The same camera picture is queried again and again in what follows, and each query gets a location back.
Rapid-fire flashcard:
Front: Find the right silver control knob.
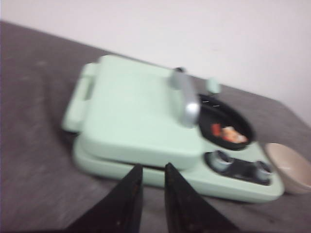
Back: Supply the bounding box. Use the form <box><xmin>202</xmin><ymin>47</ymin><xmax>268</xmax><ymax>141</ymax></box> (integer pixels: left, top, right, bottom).
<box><xmin>254</xmin><ymin>161</ymin><xmax>272</xmax><ymax>183</ymax></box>

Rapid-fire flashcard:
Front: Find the black round frying pan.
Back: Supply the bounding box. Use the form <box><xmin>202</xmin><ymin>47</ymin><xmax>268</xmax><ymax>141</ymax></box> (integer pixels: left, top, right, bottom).
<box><xmin>197</xmin><ymin>77</ymin><xmax>257</xmax><ymax>151</ymax></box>

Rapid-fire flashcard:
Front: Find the breakfast maker hinged lid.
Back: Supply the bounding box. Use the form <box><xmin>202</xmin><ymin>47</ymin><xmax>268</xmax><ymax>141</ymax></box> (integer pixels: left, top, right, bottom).
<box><xmin>75</xmin><ymin>55</ymin><xmax>204</xmax><ymax>169</ymax></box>

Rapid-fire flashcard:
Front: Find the beige ribbed ceramic bowl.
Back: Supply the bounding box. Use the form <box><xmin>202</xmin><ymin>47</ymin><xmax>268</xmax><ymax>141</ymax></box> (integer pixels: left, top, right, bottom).
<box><xmin>265</xmin><ymin>143</ymin><xmax>311</xmax><ymax>194</ymax></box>

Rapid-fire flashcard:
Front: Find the silver control knob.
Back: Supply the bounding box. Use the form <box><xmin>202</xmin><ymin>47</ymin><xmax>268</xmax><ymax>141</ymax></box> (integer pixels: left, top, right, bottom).
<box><xmin>254</xmin><ymin>161</ymin><xmax>272</xmax><ymax>183</ymax></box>
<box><xmin>209</xmin><ymin>150</ymin><xmax>234</xmax><ymax>172</ymax></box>

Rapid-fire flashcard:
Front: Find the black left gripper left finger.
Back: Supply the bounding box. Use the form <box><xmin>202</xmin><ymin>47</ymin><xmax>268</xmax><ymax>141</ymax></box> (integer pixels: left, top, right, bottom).
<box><xmin>67</xmin><ymin>164</ymin><xmax>143</xmax><ymax>233</ymax></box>

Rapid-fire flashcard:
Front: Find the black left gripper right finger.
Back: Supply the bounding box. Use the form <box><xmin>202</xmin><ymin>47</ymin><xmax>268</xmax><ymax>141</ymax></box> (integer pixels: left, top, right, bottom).
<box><xmin>165</xmin><ymin>163</ymin><xmax>240</xmax><ymax>233</ymax></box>

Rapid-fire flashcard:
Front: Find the mint green breakfast maker base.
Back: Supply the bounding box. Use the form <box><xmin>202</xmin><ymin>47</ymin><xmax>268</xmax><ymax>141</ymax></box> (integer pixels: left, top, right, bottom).
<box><xmin>60</xmin><ymin>62</ymin><xmax>285</xmax><ymax>204</ymax></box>

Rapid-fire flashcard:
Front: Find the left silver control knob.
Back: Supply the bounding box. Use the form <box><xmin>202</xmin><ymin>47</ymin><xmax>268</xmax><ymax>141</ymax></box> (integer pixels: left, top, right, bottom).
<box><xmin>209</xmin><ymin>150</ymin><xmax>234</xmax><ymax>172</ymax></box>

